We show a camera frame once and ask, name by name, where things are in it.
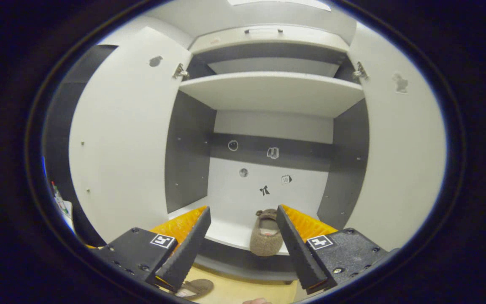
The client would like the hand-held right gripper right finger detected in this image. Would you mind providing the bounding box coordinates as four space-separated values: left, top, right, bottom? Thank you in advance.
276 205 400 295

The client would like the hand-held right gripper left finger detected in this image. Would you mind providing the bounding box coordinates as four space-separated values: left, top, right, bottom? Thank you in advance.
89 206 212 293

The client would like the metal door hinge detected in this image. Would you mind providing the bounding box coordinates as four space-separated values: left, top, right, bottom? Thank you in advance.
351 61 369 82
173 63 190 81

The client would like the white shoe cabinet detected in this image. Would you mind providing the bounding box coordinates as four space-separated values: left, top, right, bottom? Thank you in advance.
165 23 370 283

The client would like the brown fuzzy shoe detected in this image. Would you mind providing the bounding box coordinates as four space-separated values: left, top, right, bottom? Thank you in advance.
175 279 214 300
249 209 284 257

